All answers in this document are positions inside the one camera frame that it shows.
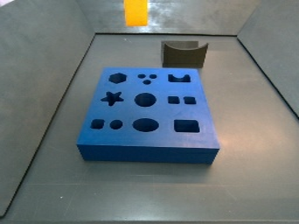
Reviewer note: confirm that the dark grey arch object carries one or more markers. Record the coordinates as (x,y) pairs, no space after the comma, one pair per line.
(183,54)

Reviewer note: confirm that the blue shape sorter block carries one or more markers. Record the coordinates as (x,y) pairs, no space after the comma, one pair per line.
(149,116)

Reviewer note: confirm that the orange vertical strip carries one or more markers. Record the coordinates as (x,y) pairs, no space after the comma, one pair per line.
(137,12)

